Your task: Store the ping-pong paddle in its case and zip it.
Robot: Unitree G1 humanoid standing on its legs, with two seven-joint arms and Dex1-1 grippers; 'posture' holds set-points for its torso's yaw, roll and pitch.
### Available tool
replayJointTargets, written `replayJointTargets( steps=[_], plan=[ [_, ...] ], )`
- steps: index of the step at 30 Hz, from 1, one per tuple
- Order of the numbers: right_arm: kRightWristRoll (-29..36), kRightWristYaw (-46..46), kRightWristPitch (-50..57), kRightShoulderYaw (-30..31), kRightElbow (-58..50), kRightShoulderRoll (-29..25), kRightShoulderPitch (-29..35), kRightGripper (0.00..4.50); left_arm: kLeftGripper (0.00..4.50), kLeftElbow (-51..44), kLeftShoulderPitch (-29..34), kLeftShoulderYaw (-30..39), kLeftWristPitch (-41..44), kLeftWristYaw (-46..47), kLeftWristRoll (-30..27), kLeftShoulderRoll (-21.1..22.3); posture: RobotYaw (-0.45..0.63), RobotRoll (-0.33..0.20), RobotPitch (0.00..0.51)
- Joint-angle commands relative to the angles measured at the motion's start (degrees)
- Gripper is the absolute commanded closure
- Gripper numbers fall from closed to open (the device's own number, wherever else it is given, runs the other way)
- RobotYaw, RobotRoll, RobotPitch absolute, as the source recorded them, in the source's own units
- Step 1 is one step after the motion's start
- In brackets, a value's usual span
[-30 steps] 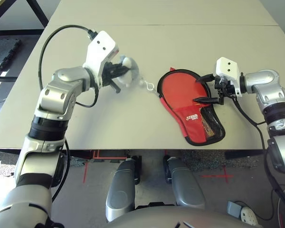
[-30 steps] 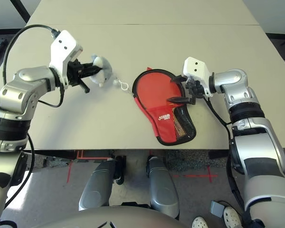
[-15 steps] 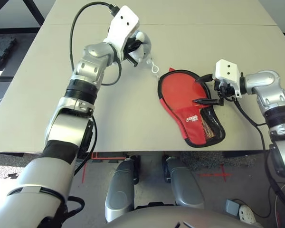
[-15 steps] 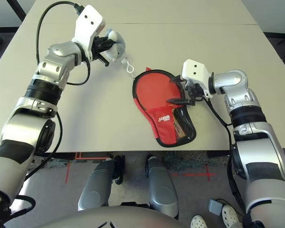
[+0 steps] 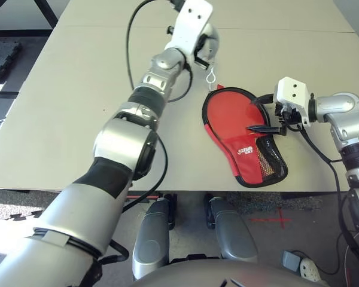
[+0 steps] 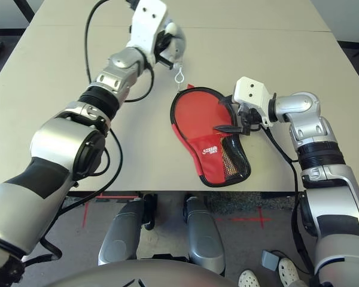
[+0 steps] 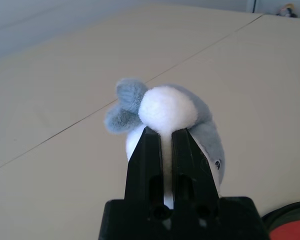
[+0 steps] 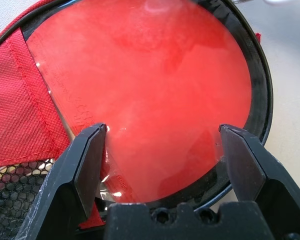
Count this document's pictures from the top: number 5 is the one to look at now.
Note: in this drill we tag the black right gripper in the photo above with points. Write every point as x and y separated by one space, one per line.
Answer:
290 118

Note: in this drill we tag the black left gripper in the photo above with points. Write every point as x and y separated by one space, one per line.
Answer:
201 61

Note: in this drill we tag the red black paddle case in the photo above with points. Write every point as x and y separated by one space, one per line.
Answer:
242 161

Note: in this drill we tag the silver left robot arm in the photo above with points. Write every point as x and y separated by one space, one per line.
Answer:
125 140

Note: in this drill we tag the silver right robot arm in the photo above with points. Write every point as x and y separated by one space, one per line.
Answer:
347 119

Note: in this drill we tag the grey right robot leg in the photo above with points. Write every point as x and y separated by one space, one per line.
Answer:
233 233

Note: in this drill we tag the grey robot leg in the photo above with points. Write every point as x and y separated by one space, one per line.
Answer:
233 233
152 239

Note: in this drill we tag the grey foot pedal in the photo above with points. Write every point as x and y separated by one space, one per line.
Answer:
291 260

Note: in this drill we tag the dark framed side table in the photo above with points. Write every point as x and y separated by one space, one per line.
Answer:
45 12

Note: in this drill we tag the grey robot torso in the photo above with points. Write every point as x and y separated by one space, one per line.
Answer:
227 275

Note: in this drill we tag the grey left robot leg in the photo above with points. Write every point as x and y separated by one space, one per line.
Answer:
152 239

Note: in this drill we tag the black foam floor mat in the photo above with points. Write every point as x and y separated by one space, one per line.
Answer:
3 56

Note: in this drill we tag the speckled grey foam mat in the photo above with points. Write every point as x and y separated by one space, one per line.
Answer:
18 206

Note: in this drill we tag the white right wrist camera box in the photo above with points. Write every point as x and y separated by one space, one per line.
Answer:
290 89

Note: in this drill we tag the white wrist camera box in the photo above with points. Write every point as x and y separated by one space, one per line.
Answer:
290 89
191 18

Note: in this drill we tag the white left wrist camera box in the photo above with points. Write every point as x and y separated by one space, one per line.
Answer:
191 18

